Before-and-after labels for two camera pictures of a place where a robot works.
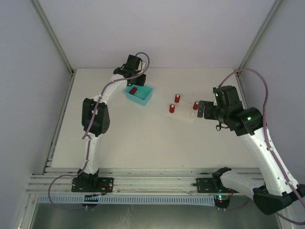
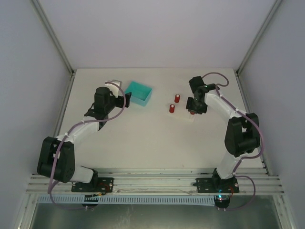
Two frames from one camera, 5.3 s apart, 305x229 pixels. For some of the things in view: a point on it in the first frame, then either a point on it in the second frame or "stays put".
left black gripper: (138, 79) -> (127, 99)
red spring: (177, 98) stays put
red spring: (172, 108) stays put
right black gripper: (203, 109) -> (196, 109)
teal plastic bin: (142, 96) stays put
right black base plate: (211, 185) stays put
